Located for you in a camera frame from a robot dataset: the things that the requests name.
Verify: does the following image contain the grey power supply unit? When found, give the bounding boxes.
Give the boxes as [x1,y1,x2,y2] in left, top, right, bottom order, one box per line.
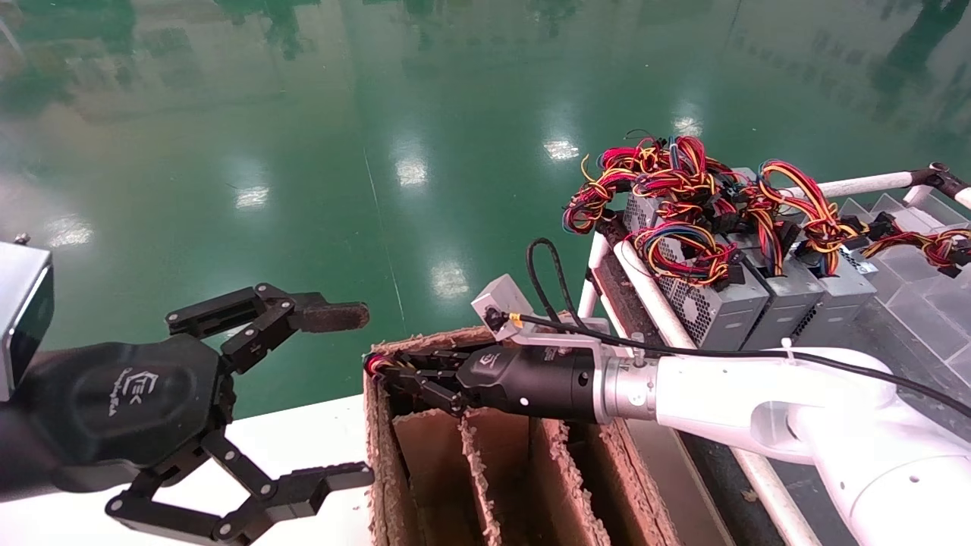
[740,243,825,351]
[793,246,878,340]
[626,193,771,352]

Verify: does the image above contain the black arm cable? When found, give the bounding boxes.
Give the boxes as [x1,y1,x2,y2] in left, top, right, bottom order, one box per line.
[527,237,971,419]

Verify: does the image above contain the dark grey cart mat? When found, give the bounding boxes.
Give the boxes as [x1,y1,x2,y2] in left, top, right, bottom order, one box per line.
[728,303,971,546]

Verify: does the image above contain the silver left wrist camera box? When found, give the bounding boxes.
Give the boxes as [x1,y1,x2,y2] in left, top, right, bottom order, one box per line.
[0,241,55,403]

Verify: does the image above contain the short cardboard cross divider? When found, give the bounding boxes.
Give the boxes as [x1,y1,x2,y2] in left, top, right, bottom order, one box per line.
[392,407,533,505]

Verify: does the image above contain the looped multicolour wire harness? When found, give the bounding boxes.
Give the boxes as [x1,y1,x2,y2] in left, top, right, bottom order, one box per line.
[626,222,748,287]

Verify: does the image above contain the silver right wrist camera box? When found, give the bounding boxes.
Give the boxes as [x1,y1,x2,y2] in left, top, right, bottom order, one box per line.
[470,275,534,334]

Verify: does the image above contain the long cardboard divider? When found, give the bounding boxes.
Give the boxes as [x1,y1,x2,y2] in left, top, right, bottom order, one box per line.
[529,416,612,546]
[457,412,507,546]

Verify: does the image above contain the silver camera mounting bracket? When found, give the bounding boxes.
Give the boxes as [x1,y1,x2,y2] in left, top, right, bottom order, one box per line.
[507,320,636,362]

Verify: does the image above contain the black pipe joint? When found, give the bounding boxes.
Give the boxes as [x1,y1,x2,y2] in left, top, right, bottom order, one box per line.
[909,162,970,199]

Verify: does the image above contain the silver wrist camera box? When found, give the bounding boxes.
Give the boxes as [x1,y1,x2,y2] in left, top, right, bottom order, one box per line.
[0,241,55,403]
[470,275,534,334]

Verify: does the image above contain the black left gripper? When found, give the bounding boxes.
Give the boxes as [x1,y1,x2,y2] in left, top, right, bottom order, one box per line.
[14,335,376,545]

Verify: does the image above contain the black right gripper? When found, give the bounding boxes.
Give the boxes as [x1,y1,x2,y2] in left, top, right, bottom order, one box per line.
[378,345,602,422]

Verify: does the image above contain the mostly red wire harness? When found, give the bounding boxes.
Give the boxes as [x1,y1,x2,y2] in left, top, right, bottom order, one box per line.
[563,148,646,236]

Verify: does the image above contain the short white cart pipe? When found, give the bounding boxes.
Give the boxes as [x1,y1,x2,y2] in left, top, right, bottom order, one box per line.
[578,231,610,321]

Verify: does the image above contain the clear plastic partition rack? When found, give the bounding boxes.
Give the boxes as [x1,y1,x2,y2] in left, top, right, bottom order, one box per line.
[838,193,971,388]

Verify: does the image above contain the brown cardboard box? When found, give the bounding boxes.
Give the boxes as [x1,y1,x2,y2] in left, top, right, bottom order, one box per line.
[363,325,683,546]

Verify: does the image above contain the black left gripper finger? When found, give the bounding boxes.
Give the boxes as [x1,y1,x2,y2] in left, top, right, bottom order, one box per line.
[165,283,371,375]

